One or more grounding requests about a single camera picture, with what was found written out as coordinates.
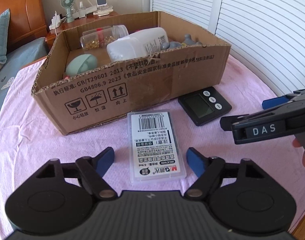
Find white power strip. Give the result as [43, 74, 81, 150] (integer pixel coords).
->
[49, 11, 61, 30]

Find clear jar with gold pins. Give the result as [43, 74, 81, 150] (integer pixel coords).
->
[80, 25, 129, 51]

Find grey rubber toy figure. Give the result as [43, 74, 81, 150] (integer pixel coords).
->
[161, 34, 202, 50]

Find pink table cloth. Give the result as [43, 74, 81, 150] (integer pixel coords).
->
[0, 63, 305, 239]

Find brown cardboard box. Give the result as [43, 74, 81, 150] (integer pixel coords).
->
[31, 11, 231, 135]

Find wooden headboard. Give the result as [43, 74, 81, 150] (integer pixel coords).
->
[0, 0, 47, 52]

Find clear plastic labelled case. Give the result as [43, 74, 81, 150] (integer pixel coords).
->
[127, 109, 187, 184]

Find white plastic bottle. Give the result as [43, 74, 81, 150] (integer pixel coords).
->
[106, 27, 168, 62]

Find teal pillow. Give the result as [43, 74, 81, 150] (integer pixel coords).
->
[0, 9, 10, 64]

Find small green desk fan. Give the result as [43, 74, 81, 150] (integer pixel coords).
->
[60, 0, 75, 23]

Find white spray bottle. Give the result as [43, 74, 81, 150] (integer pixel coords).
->
[78, 1, 86, 18]

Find white small screen device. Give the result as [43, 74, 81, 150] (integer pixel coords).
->
[93, 0, 113, 17]

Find wooden bedside table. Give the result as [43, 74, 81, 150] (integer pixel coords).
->
[46, 11, 118, 49]

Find white louvered closet doors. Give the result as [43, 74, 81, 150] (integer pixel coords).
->
[150, 0, 305, 95]

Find light green round case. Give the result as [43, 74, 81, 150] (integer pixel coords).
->
[66, 54, 98, 76]

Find blue grey bed sheet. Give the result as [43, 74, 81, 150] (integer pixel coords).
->
[0, 37, 49, 111]

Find black digital timer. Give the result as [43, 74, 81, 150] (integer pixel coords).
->
[178, 87, 232, 126]

